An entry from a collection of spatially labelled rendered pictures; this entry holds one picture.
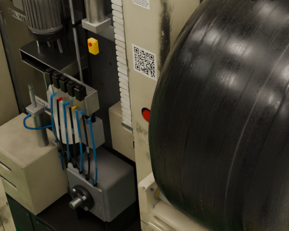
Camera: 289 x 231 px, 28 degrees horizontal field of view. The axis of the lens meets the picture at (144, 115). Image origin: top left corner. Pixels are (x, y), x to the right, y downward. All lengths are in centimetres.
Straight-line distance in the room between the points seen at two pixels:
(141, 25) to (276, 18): 38
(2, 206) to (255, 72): 94
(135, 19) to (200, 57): 32
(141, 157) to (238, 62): 65
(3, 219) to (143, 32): 72
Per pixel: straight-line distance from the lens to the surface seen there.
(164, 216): 146
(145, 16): 127
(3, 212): 169
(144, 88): 139
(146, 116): 143
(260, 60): 97
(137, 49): 134
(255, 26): 101
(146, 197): 143
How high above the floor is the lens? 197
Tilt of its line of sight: 39 degrees down
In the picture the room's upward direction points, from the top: 4 degrees counter-clockwise
